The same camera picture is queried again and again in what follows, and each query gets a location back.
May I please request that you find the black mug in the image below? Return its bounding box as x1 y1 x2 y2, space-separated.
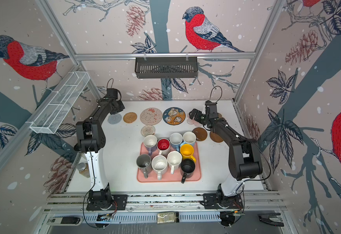
180 159 195 184

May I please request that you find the black clamp tool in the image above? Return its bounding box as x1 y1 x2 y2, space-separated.
258 213 284 227

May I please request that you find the pink flower coaster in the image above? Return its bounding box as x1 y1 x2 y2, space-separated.
186 112 202 127

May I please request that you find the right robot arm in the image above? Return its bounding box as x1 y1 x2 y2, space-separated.
189 109 263 206

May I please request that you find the blue cartoon round coaster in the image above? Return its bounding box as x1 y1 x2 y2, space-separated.
163 107 186 125

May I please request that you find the white blue mug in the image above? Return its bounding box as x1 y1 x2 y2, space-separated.
183 132 196 146

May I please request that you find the rattan round coaster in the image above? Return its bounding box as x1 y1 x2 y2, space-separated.
123 112 137 123

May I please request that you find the black white power strip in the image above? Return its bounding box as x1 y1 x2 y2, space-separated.
46 216 81 226

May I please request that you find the white mug middle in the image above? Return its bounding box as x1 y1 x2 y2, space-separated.
167 151 182 175

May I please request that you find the white wire basket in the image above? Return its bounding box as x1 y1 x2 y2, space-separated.
30 71 90 134

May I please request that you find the beige woven round coaster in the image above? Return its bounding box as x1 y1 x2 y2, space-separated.
141 125 155 137

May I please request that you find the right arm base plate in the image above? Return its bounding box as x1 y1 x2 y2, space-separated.
200 193 244 210

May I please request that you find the pink bunny round coaster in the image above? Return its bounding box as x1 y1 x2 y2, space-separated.
139 107 163 125

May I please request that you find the silver lid spice jar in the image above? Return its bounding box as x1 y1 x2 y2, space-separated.
77 162 90 178

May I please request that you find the yellow mug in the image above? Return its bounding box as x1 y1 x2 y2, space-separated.
180 143 197 163

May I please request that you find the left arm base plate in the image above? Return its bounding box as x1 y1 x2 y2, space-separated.
86 195 128 212

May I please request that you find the taped small box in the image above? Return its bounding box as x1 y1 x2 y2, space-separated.
156 212 179 224

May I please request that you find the white mug front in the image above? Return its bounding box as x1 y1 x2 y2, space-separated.
152 155 168 180

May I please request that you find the black wall basket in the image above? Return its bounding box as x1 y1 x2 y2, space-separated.
134 57 198 79

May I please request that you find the brown round wooden coaster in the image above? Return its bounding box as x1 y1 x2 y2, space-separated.
209 132 224 143

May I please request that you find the grey mug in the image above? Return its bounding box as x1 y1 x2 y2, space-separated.
136 154 153 179

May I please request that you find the red interior white mug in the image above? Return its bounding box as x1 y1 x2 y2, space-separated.
156 138 171 157

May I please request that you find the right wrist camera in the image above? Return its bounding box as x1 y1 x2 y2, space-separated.
205 100 218 115

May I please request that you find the light blue mug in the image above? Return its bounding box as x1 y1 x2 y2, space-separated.
169 133 183 152

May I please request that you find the lavender mug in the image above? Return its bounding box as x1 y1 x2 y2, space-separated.
143 135 158 156

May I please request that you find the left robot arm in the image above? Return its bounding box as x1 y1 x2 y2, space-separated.
74 96 125 206

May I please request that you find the dark glossy round coaster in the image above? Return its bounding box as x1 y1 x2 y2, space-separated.
192 127 208 141

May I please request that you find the grey woven round coaster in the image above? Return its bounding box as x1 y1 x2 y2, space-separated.
107 114 122 125

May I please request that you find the pink serving tray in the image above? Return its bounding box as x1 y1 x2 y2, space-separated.
136 141 202 183

